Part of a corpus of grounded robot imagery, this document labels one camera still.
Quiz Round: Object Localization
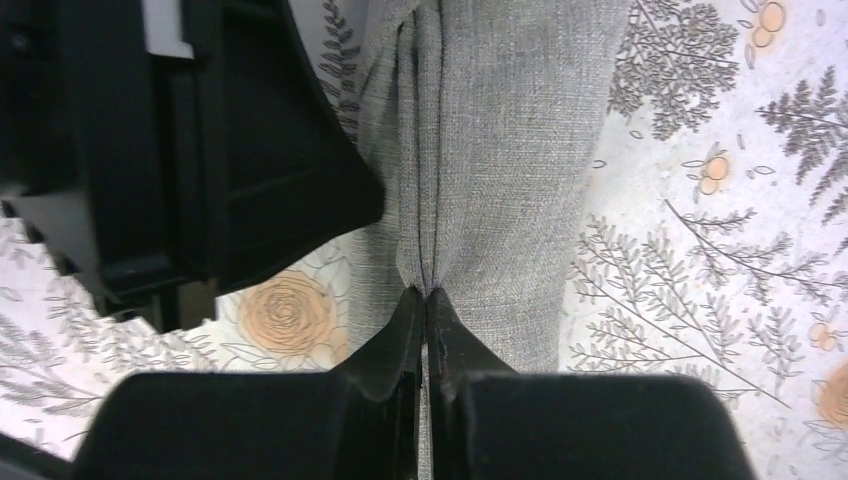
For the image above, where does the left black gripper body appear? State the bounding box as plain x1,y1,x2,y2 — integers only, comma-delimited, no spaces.
1,1,217,332

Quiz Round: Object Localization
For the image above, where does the grey cloth napkin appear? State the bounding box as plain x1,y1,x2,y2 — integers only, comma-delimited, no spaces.
348,1,630,372

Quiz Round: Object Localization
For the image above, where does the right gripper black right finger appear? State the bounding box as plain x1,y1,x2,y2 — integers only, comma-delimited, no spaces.
424,290,754,479

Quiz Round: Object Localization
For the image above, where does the floral patterned tablecloth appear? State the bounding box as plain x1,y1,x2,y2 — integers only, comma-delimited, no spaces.
1,1,847,479

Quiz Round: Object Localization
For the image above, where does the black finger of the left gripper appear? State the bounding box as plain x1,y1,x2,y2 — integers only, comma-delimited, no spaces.
192,1,385,294

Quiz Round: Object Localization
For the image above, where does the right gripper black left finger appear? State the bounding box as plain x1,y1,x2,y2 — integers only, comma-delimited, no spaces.
71,288,423,479

